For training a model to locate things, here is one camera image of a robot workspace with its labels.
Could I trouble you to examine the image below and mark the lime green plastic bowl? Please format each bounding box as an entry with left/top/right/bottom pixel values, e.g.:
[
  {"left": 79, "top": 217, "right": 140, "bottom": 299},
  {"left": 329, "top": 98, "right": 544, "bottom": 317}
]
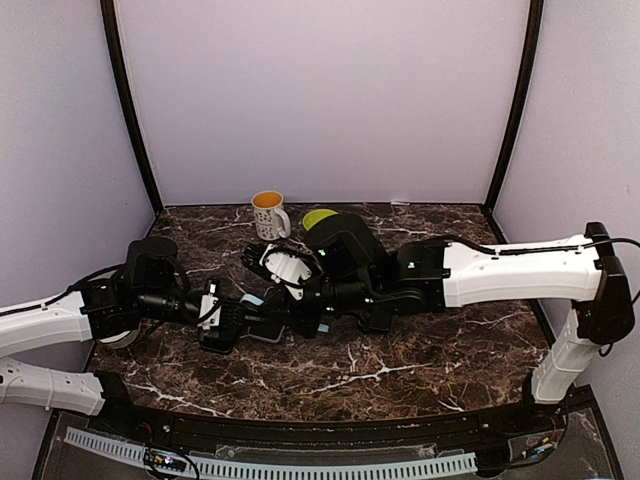
[{"left": 302, "top": 208, "right": 337, "bottom": 231}]

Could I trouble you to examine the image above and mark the white slotted cable duct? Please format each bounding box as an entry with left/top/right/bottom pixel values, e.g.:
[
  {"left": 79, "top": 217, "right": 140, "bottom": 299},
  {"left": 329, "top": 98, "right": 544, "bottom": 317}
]
[{"left": 63, "top": 427, "right": 478, "bottom": 479}]

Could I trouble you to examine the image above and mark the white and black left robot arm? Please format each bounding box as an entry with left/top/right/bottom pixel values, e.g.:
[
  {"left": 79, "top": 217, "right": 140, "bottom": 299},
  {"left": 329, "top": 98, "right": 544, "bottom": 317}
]
[{"left": 1, "top": 237, "right": 262, "bottom": 436}]

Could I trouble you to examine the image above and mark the black corner post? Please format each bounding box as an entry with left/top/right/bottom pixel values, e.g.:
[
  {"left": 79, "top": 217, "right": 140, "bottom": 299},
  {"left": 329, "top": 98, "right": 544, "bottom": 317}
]
[
  {"left": 483, "top": 0, "right": 544, "bottom": 215},
  {"left": 99, "top": 0, "right": 164, "bottom": 216}
]

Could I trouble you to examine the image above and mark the black front table rail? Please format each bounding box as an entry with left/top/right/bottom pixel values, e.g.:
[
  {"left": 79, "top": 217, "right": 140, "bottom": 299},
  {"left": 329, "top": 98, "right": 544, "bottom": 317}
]
[{"left": 49, "top": 384, "right": 596, "bottom": 454}]

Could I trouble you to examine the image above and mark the black left corner post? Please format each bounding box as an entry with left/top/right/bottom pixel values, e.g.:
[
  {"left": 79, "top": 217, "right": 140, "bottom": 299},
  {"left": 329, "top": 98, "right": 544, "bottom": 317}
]
[{"left": 99, "top": 0, "right": 164, "bottom": 216}]

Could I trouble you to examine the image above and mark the small green circuit board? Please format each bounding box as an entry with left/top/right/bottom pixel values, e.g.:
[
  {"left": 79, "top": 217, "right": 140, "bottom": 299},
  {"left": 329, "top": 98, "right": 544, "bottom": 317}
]
[{"left": 143, "top": 449, "right": 187, "bottom": 475}]

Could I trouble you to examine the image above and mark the white patterned mug orange inside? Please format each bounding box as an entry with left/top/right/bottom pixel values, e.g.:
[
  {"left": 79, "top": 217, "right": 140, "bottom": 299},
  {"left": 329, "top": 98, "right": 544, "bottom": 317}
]
[{"left": 251, "top": 190, "right": 291, "bottom": 241}]

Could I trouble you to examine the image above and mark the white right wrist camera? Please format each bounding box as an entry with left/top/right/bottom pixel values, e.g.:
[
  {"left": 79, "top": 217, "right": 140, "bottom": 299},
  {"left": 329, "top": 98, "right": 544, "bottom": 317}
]
[{"left": 259, "top": 244, "right": 316, "bottom": 301}]

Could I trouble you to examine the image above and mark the white fluted ramekin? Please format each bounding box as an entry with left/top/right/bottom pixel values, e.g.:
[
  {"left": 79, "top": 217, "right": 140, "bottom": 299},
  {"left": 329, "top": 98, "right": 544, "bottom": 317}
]
[{"left": 98, "top": 328, "right": 140, "bottom": 349}]

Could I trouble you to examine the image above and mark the phone in lavender case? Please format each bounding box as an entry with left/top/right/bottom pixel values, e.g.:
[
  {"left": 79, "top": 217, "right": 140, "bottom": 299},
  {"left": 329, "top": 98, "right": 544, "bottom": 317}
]
[{"left": 247, "top": 324, "right": 285, "bottom": 344}]

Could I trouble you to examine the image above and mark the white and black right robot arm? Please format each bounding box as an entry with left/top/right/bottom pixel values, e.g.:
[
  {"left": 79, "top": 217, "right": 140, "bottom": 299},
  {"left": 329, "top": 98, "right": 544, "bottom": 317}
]
[{"left": 241, "top": 214, "right": 637, "bottom": 434}]

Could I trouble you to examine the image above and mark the black phone in black case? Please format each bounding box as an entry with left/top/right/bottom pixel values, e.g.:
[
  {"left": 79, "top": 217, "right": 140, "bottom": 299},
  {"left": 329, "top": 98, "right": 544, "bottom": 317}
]
[{"left": 199, "top": 338, "right": 236, "bottom": 355}]

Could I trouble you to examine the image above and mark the black right corner post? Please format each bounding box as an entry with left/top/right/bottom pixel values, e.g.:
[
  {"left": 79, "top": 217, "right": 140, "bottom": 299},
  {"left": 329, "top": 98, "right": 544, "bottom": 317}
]
[{"left": 483, "top": 0, "right": 544, "bottom": 215}]

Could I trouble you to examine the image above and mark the light blue phone case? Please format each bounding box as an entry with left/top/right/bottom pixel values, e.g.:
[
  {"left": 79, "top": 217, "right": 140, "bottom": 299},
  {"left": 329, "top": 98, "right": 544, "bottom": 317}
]
[{"left": 239, "top": 291, "right": 330, "bottom": 339}]

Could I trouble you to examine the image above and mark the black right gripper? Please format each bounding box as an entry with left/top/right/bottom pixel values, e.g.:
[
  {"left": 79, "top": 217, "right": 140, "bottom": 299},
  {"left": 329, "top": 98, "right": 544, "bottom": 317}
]
[{"left": 258, "top": 258, "right": 378, "bottom": 339}]

